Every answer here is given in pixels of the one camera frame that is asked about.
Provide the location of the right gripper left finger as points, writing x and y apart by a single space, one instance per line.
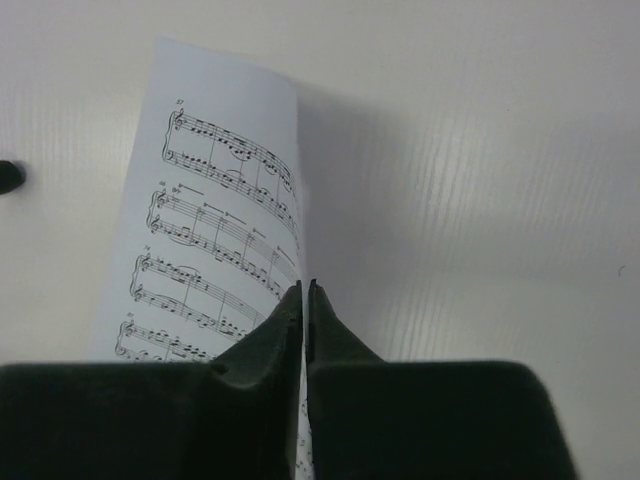
234 417

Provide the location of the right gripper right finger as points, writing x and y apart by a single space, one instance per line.
374 419

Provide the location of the sheet music page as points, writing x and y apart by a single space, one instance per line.
208 234

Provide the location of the light blue music stand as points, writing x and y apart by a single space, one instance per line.
12 176

